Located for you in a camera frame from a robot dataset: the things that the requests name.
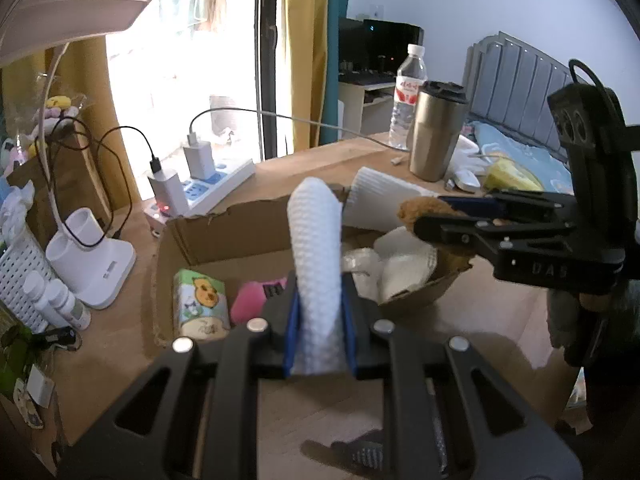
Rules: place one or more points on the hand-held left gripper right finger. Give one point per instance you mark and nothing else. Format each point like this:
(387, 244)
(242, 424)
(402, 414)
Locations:
(350, 330)

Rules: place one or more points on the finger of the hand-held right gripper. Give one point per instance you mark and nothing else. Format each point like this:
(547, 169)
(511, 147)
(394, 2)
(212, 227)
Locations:
(525, 203)
(450, 230)

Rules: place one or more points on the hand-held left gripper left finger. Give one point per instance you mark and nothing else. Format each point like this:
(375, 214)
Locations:
(292, 320)

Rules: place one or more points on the brown plush toy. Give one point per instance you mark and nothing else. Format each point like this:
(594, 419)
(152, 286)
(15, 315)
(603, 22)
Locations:
(420, 207)

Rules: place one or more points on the pink plush toy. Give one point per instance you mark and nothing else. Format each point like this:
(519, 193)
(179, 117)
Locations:
(250, 300)

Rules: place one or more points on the white foam wrap sheets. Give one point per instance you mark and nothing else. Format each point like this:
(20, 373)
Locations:
(405, 265)

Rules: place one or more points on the cartoon print tissue pack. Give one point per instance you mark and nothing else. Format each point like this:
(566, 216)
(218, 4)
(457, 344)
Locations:
(200, 300)

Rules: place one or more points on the brown cardboard box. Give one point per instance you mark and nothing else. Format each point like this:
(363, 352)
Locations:
(215, 245)

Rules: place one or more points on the person's right hand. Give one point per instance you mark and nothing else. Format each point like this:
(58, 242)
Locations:
(597, 302)

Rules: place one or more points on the yellow cloth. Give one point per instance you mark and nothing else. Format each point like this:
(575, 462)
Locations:
(510, 175)

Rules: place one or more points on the light blue bed sheet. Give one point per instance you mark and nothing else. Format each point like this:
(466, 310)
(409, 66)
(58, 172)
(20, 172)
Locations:
(530, 155)

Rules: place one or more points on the white computer mouse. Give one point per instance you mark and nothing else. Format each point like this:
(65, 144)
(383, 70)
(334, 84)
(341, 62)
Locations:
(465, 181)

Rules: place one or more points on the white lidded container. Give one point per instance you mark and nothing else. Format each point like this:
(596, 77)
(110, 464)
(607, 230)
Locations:
(470, 152)

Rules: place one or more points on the steel tumbler with black lid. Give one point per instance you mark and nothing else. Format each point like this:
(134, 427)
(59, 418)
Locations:
(435, 135)

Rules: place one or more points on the grey padded bed headboard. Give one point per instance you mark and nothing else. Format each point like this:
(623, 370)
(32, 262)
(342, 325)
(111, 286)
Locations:
(520, 90)

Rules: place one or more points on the clear plastic water bottle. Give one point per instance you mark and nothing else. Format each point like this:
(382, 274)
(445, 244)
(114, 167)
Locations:
(407, 100)

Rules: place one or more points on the white bedside cabinet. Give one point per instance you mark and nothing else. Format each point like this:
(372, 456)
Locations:
(365, 110)

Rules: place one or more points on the white power strip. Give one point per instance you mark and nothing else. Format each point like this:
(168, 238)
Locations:
(225, 180)

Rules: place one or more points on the black monitor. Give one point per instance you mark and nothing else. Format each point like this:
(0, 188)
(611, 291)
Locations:
(385, 50)

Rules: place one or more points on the white desk lamp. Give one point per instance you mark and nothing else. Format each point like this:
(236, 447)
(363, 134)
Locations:
(100, 270)

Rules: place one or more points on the narrow yellow curtain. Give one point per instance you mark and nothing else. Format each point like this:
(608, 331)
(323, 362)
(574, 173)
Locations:
(305, 60)

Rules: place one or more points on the narrow teal curtain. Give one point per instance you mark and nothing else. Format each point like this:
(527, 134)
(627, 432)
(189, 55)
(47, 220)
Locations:
(335, 35)

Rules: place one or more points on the small white adapter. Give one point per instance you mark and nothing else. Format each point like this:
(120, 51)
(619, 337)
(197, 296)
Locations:
(40, 385)

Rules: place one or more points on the brown paper bag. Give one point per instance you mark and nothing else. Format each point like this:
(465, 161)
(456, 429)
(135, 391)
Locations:
(65, 185)

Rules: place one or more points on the white perforated plastic basket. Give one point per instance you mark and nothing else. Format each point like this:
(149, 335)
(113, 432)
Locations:
(22, 270)

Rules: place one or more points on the small patterned pouch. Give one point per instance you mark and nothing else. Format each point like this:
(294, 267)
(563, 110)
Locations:
(27, 407)

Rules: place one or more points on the white plastic bag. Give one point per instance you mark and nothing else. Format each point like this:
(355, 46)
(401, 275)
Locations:
(15, 205)

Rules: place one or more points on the wide yellow curtain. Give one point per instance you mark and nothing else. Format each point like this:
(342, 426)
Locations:
(95, 90)

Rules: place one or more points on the clear bag of plush toys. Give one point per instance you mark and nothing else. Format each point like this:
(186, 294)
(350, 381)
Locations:
(55, 110)

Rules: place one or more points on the white wall socket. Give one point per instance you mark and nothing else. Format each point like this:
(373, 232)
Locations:
(377, 11)

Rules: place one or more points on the black door frame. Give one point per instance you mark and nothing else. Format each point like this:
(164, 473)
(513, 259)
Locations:
(270, 60)

